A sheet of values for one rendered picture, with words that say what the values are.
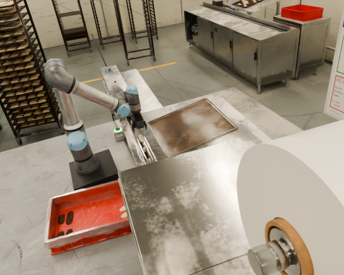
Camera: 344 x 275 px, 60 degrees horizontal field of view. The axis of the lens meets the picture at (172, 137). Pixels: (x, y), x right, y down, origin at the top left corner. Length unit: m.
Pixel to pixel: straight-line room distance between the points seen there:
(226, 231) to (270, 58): 3.81
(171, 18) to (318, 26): 5.12
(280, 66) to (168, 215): 3.94
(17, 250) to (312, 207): 1.57
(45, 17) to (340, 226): 8.70
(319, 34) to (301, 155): 4.86
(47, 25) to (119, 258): 7.83
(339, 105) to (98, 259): 1.28
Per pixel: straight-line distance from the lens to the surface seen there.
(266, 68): 4.57
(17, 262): 1.71
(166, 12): 9.23
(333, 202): 0.31
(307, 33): 5.01
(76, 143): 1.80
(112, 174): 1.83
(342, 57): 1.44
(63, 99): 1.83
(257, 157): 0.40
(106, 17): 8.90
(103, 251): 1.56
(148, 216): 0.97
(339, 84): 1.47
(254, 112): 2.48
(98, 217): 1.71
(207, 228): 0.92
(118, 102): 1.76
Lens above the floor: 2.00
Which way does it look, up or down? 32 degrees down
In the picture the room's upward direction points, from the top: 7 degrees counter-clockwise
